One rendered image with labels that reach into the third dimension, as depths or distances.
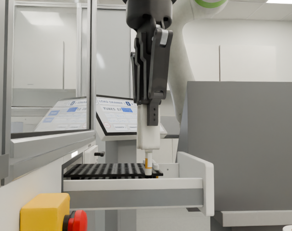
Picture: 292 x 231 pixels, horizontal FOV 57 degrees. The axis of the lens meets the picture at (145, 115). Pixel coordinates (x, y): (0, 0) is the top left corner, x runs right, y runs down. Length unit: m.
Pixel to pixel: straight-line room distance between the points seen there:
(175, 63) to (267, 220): 0.56
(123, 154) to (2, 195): 1.35
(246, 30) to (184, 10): 4.11
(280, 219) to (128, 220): 1.03
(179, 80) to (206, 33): 3.76
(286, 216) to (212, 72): 3.41
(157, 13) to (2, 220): 0.33
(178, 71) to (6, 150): 0.74
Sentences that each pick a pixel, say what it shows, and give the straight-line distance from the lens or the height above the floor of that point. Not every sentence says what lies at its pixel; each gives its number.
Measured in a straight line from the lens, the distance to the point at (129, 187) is 0.58.
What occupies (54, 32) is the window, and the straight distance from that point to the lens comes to 0.59.
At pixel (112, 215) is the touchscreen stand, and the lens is 1.70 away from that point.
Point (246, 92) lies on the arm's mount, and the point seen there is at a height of 1.11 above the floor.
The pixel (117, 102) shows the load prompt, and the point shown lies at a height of 1.16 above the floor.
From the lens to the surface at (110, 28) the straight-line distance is 2.41.
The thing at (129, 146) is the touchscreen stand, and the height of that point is 0.89.
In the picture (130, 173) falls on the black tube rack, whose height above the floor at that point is 0.90.
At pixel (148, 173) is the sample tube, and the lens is 0.42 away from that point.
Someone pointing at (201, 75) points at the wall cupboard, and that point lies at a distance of 4.12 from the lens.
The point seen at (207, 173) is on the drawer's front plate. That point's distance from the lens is 0.58.
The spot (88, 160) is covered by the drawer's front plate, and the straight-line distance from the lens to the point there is 0.87.
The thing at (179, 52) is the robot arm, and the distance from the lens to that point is 0.94.
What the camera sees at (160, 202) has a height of 0.85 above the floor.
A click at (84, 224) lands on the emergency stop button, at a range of 0.37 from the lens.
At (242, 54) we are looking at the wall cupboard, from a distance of 4.41.
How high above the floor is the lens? 1.00
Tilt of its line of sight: 3 degrees up
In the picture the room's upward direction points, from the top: straight up
